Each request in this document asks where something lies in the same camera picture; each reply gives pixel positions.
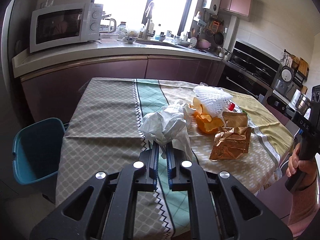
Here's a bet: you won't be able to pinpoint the small patterned bowl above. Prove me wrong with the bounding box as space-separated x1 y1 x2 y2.
121 36 137 44

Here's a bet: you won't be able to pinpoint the white tissue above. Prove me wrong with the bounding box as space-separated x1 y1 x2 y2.
138 101 195 160

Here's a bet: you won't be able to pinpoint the silver rice cooker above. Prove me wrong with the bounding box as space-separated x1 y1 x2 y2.
273 66 295 96

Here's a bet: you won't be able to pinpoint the black frying pan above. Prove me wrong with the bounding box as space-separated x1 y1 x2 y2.
214 32 224 46

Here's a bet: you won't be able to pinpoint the glass electric kettle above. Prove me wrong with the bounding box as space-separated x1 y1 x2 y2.
99 14 117 33

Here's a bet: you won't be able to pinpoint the gold foil snack bag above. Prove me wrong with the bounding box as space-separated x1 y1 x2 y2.
209 127 251 160

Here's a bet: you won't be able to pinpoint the white foam fruit net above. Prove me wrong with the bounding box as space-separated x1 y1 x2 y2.
193 86 233 117

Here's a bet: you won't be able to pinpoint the pink wall cabinet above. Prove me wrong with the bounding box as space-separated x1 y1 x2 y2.
220 0 253 18

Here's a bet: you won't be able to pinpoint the stainless steel pot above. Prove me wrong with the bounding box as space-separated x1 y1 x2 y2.
290 89 311 115

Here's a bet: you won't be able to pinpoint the white microwave oven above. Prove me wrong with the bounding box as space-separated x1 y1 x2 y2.
29 3 103 53

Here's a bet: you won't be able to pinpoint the metal stovetop kettle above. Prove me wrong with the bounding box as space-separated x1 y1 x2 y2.
218 48 232 61

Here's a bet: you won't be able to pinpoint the crushed plastic bottle red cap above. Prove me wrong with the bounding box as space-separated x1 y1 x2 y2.
228 102 242 113

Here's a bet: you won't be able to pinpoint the dark red base cabinets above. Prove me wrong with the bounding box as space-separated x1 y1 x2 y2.
21 55 223 123

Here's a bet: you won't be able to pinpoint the orange peel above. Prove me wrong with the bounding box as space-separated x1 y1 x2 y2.
189 97 224 134

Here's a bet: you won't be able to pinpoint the patterned tablecloth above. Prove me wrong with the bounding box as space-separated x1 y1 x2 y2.
55 77 295 239

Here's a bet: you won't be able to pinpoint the person's right hand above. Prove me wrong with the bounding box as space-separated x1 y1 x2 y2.
286 142 318 191

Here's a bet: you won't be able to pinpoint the pink bowl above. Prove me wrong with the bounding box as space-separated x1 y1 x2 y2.
197 39 211 50

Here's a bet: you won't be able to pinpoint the black built-in oven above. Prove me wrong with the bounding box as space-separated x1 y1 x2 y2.
217 39 281 103

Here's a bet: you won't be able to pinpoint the kitchen sink faucet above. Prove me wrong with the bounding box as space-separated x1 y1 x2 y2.
143 1 154 40

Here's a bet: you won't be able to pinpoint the teal plastic trash bin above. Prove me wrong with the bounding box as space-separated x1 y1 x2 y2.
12 118 66 185

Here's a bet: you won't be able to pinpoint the white kitchen countertop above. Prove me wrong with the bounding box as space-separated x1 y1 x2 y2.
12 39 221 77

